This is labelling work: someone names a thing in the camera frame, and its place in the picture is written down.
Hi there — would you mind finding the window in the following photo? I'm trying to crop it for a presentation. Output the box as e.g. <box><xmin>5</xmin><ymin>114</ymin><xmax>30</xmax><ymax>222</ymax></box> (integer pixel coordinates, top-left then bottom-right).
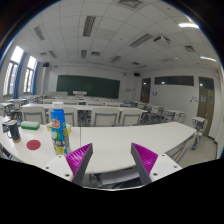
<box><xmin>3</xmin><ymin>46</ymin><xmax>24</xmax><ymax>96</ymax></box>
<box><xmin>23</xmin><ymin>56</ymin><xmax>37</xmax><ymax>93</ymax></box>

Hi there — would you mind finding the white chair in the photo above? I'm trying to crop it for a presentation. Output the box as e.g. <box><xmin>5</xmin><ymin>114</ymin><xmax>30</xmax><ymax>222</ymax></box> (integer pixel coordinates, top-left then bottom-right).
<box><xmin>91</xmin><ymin>107</ymin><xmax>120</xmax><ymax>127</ymax></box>
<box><xmin>120</xmin><ymin>108</ymin><xmax>142</xmax><ymax>126</ymax></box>
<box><xmin>22</xmin><ymin>106</ymin><xmax>46</xmax><ymax>124</ymax></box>
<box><xmin>49</xmin><ymin>106</ymin><xmax>78</xmax><ymax>127</ymax></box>
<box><xmin>192</xmin><ymin>117</ymin><xmax>207</xmax><ymax>150</ymax></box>

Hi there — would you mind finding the brown wooden door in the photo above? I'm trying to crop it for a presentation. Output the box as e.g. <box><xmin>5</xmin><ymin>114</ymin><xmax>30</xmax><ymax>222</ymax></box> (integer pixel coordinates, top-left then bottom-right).
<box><xmin>197</xmin><ymin>77</ymin><xmax>215</xmax><ymax>136</ymax></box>

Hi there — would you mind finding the dark rear door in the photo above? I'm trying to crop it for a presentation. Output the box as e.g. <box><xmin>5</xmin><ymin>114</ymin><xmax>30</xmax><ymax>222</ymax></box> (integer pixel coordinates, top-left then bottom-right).
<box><xmin>140</xmin><ymin>78</ymin><xmax>151</xmax><ymax>103</ymax></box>

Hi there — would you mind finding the yellow green sponge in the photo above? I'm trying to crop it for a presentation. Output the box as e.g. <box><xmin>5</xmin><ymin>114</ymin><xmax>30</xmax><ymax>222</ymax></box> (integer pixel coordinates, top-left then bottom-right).
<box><xmin>46</xmin><ymin>122</ymin><xmax>72</xmax><ymax>134</ymax></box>

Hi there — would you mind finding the white teacher podium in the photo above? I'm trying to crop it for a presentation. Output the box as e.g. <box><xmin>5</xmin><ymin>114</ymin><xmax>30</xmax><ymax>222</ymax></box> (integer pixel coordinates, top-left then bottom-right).
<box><xmin>72</xmin><ymin>91</ymin><xmax>87</xmax><ymax>97</ymax></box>

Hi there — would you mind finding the red round coaster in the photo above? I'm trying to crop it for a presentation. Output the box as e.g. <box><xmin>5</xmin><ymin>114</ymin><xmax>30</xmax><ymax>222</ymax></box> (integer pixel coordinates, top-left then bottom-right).
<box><xmin>26</xmin><ymin>140</ymin><xmax>41</xmax><ymax>150</ymax></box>

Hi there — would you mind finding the white chair back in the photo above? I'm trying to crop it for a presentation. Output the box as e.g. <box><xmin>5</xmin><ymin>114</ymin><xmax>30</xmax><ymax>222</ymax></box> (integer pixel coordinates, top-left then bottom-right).
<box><xmin>49</xmin><ymin>106</ymin><xmax>78</xmax><ymax>127</ymax></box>
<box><xmin>120</xmin><ymin>108</ymin><xmax>142</xmax><ymax>126</ymax></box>
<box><xmin>22</xmin><ymin>106</ymin><xmax>46</xmax><ymax>124</ymax></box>
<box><xmin>91</xmin><ymin>107</ymin><xmax>120</xmax><ymax>127</ymax></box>

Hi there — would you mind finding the blue plastic drink bottle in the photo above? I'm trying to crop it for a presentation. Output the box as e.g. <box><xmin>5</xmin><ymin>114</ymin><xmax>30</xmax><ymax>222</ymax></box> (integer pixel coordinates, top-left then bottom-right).
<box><xmin>51</xmin><ymin>102</ymin><xmax>70</xmax><ymax>155</ymax></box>

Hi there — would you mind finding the black mug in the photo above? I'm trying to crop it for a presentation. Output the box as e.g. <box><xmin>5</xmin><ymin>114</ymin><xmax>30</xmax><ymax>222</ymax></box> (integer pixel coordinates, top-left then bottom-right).
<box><xmin>3</xmin><ymin>120</ymin><xmax>21</xmax><ymax>143</ymax></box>

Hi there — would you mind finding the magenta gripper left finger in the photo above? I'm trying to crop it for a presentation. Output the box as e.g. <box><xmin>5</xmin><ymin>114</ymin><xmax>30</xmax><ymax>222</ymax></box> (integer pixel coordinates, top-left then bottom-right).
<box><xmin>44</xmin><ymin>142</ymin><xmax>94</xmax><ymax>186</ymax></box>

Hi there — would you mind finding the green chalkboard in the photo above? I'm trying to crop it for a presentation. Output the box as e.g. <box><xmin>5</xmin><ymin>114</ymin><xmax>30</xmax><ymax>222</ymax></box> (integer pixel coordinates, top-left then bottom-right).
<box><xmin>56</xmin><ymin>75</ymin><xmax>120</xmax><ymax>99</ymax></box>

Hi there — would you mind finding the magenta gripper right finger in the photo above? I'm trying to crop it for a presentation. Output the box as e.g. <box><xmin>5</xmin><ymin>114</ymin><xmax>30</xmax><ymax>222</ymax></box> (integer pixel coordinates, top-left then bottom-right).
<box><xmin>130</xmin><ymin>142</ymin><xmax>183</xmax><ymax>186</ymax></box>

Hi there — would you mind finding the white chair at right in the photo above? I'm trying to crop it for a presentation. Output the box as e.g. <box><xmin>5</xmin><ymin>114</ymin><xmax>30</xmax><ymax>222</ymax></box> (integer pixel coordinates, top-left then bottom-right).
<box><xmin>192</xmin><ymin>117</ymin><xmax>207</xmax><ymax>150</ymax></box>

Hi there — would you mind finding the ceiling projector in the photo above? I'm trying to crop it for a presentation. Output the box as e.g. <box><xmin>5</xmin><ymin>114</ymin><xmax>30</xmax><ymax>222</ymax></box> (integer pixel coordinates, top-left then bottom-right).
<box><xmin>154</xmin><ymin>36</ymin><xmax>171</xmax><ymax>47</ymax></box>

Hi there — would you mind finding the left window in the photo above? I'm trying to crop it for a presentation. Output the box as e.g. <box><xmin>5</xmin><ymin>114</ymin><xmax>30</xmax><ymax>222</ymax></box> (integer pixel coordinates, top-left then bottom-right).
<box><xmin>3</xmin><ymin>46</ymin><xmax>24</xmax><ymax>96</ymax></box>

